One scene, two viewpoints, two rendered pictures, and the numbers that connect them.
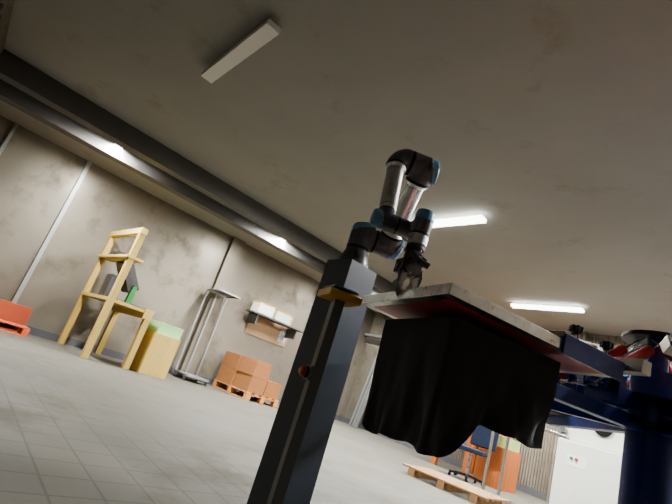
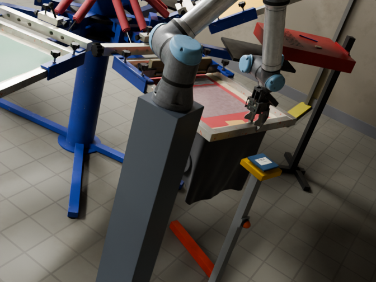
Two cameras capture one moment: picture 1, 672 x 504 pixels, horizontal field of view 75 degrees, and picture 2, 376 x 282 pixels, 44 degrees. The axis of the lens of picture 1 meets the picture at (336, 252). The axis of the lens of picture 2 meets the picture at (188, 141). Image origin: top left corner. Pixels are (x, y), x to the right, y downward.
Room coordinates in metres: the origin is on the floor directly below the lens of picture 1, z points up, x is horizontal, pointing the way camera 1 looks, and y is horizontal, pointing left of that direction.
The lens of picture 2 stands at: (2.69, 1.30, 1.92)
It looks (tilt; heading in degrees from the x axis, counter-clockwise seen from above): 29 degrees down; 242
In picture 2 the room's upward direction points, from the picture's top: 17 degrees clockwise
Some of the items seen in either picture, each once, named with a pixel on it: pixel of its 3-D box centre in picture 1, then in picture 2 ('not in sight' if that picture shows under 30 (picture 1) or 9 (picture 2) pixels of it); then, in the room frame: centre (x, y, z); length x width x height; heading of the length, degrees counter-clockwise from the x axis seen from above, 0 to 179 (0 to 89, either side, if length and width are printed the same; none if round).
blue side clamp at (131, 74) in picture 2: not in sight; (132, 73); (2.02, -0.77, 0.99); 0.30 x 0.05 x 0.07; 109
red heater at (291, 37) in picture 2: not in sight; (302, 47); (0.63, -1.37, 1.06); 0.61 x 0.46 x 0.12; 169
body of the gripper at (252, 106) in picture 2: (410, 261); (259, 98); (1.58, -0.28, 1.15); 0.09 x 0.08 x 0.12; 19
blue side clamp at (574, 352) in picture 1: (588, 357); (212, 68); (1.50, -0.96, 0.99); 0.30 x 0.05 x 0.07; 109
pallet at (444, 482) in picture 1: (454, 486); not in sight; (5.54, -2.16, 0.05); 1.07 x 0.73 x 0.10; 41
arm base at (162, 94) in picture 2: (355, 257); (175, 89); (2.07, -0.10, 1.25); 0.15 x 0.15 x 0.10
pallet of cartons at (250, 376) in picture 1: (250, 378); not in sight; (9.61, 0.88, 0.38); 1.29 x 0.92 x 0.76; 38
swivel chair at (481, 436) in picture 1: (472, 447); not in sight; (7.28, -3.00, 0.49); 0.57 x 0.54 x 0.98; 125
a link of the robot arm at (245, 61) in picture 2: (409, 230); (255, 66); (1.67, -0.26, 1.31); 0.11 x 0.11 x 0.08; 6
